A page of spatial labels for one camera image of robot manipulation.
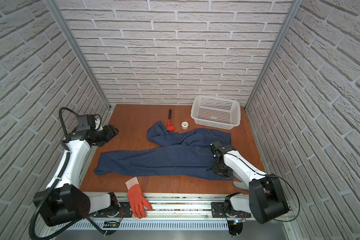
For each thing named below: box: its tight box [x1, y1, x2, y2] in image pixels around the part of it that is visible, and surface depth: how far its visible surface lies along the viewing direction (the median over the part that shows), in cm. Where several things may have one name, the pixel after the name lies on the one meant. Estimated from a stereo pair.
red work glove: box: [125, 177, 153, 219], surface depth 77 cm
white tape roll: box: [181, 121, 189, 130], surface depth 109 cm
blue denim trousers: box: [94, 121, 234, 181], surface depth 94 cm
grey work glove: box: [233, 181, 249, 191], surface depth 84 cm
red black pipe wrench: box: [166, 109, 175, 132], surface depth 112 cm
